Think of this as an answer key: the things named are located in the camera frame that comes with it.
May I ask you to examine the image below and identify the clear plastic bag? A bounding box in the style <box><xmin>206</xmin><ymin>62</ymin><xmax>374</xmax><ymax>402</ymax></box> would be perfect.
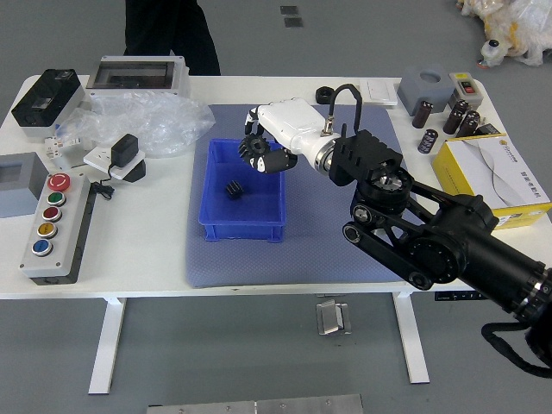
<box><xmin>55</xmin><ymin>89</ymin><xmax>216</xmax><ymax>159</ymax></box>

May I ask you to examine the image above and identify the black capacitor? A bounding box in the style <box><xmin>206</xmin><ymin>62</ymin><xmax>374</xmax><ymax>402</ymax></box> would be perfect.
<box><xmin>417</xmin><ymin>128</ymin><xmax>439</xmax><ymax>155</ymax></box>

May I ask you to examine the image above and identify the black adapter cord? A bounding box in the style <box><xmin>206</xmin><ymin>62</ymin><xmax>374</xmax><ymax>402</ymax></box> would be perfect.
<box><xmin>88</xmin><ymin>166</ymin><xmax>116</xmax><ymax>202</ymax></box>

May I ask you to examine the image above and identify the grey clear-lid distribution box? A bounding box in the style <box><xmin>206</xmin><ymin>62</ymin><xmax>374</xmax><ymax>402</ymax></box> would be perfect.
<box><xmin>85</xmin><ymin>54</ymin><xmax>191</xmax><ymax>98</ymax></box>

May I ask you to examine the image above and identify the dark brown capacitor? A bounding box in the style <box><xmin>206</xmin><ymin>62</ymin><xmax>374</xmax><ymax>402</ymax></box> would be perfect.
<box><xmin>442</xmin><ymin>98</ymin><xmax>470</xmax><ymax>135</ymax></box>
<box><xmin>411</xmin><ymin>100</ymin><xmax>435</xmax><ymax>129</ymax></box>
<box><xmin>455</xmin><ymin>110</ymin><xmax>481</xmax><ymax>139</ymax></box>

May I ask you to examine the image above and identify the big black gear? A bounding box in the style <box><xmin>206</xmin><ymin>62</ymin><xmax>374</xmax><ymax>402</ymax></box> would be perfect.
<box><xmin>237</xmin><ymin>133</ymin><xmax>271</xmax><ymax>167</ymax></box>

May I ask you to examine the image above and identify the plush toy in plastic bag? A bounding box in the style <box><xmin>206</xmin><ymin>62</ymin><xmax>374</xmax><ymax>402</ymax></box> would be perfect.
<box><xmin>456</xmin><ymin>0</ymin><xmax>552</xmax><ymax>68</ymax></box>

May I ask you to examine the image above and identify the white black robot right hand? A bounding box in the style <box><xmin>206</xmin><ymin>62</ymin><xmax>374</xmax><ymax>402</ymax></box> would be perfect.
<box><xmin>243</xmin><ymin>97</ymin><xmax>342</xmax><ymax>176</ymax></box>

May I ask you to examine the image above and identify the black power adapter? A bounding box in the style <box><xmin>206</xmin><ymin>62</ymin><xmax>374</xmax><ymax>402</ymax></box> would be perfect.
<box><xmin>110</xmin><ymin>133</ymin><xmax>140</xmax><ymax>167</ymax></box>

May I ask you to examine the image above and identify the yellow white cardboard box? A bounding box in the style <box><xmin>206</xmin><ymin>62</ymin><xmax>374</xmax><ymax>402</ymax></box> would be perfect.
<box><xmin>431</xmin><ymin>133</ymin><xmax>552</xmax><ymax>231</ymax></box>

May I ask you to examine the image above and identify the blue plastic box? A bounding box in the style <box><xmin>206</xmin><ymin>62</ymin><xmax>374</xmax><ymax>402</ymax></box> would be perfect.
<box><xmin>198</xmin><ymin>138</ymin><xmax>287</xmax><ymax>243</ymax></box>

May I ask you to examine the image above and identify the black table control panel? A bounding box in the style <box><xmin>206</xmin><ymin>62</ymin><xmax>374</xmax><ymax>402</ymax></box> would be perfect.
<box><xmin>434</xmin><ymin>291</ymin><xmax>483</xmax><ymax>302</ymax></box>

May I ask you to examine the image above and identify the grey five-button control box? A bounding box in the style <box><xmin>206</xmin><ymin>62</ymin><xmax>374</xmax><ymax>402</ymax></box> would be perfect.
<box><xmin>19</xmin><ymin>172</ymin><xmax>91</xmax><ymax>285</ymax></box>

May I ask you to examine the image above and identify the white table leg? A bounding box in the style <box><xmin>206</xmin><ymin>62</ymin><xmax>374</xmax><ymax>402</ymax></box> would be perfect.
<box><xmin>392</xmin><ymin>292</ymin><xmax>431</xmax><ymax>385</ymax></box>
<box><xmin>88</xmin><ymin>297</ymin><xmax>127</xmax><ymax>396</ymax></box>

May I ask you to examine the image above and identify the black socket base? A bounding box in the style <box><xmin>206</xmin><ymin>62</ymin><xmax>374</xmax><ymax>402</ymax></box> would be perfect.
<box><xmin>122</xmin><ymin>157</ymin><xmax>147</xmax><ymax>185</ymax></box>

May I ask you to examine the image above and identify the blue-grey mat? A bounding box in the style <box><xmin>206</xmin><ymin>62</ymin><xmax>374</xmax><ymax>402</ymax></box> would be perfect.
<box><xmin>184</xmin><ymin>103</ymin><xmax>433</xmax><ymax>289</ymax></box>

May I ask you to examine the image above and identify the grey box with window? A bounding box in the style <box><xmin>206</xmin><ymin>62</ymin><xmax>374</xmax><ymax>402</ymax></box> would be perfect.
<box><xmin>0</xmin><ymin>151</ymin><xmax>47</xmax><ymax>220</ymax></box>

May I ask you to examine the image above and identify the person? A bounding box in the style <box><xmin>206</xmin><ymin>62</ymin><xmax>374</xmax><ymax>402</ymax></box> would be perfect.
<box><xmin>123</xmin><ymin>0</ymin><xmax>222</xmax><ymax>77</ymax></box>

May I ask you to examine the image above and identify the grey block with round hole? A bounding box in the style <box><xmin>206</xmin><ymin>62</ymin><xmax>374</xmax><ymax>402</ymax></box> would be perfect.
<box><xmin>396</xmin><ymin>64</ymin><xmax>454</xmax><ymax>116</ymax></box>

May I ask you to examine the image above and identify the metal bracket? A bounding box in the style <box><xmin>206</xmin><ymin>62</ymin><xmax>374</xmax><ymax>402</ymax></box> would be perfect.
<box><xmin>316</xmin><ymin>300</ymin><xmax>354</xmax><ymax>336</ymax></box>

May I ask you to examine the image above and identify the grey red-black button switch box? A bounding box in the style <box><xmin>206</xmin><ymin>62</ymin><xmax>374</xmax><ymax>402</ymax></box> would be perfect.
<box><xmin>448</xmin><ymin>71</ymin><xmax>487</xmax><ymax>109</ymax></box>

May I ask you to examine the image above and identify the small black gear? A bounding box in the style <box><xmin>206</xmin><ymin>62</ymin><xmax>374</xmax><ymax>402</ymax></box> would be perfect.
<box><xmin>223</xmin><ymin>179</ymin><xmax>246</xmax><ymax>202</ymax></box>

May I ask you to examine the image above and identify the black-lid white enclosure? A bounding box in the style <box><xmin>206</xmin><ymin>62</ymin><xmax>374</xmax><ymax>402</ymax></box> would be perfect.
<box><xmin>10</xmin><ymin>68</ymin><xmax>86</xmax><ymax>139</ymax></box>

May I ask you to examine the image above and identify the white wall switch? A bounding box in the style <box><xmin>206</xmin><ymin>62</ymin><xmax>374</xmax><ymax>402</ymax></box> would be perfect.
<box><xmin>360</xmin><ymin>79</ymin><xmax>398</xmax><ymax>106</ymax></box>

